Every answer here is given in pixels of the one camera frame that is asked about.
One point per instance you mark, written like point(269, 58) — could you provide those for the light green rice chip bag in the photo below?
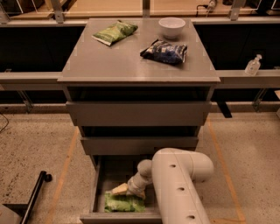
point(123, 203)

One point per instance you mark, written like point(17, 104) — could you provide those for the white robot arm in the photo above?
point(172, 173)

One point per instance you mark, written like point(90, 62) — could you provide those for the grey open bottom drawer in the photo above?
point(110, 172)

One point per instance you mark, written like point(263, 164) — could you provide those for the grey middle drawer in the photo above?
point(135, 145)

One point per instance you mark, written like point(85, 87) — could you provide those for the grey top drawer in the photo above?
point(139, 113)

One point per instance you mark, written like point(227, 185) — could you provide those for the grey drawer cabinet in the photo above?
point(99, 73)

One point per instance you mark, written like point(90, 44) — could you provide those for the blue chip bag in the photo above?
point(162, 51)

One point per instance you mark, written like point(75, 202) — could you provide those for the dark green chip bag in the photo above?
point(115, 32)

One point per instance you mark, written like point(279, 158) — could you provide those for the black metal leg with wheel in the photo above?
point(42, 177)

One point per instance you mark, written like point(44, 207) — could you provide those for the white bowl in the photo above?
point(171, 27)

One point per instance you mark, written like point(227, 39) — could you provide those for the clear sanitizer bottle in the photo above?
point(253, 66)

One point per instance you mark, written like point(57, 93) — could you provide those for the grey metal rail shelf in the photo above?
point(228, 79)

